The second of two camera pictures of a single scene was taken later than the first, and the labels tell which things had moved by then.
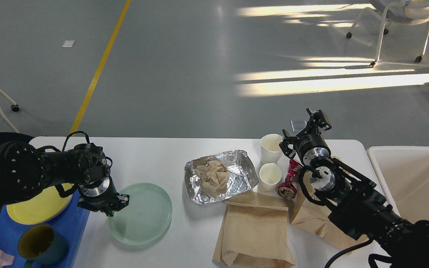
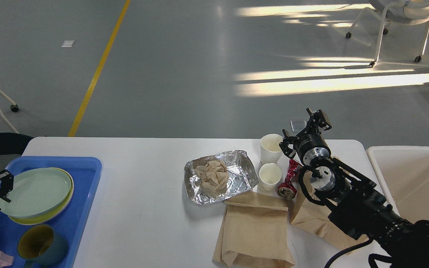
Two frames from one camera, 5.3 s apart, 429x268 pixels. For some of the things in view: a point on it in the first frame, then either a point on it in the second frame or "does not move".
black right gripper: x=309 y=146 does not move
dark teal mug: x=40 y=243 does not move
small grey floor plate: x=298 y=125 does not move
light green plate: x=146 y=217 → x=36 y=192
